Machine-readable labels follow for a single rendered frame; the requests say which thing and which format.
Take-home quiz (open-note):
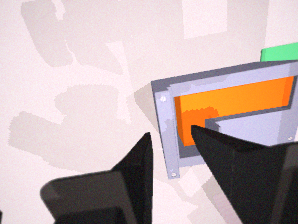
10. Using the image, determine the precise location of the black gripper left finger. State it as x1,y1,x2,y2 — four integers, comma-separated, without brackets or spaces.
40,132,154,224

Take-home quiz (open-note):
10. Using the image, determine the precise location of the orange l-shaped part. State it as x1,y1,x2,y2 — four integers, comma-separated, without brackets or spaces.
174,76,293,146

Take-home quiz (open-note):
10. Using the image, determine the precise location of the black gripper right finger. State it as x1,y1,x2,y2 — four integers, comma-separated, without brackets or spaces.
190,125,298,224

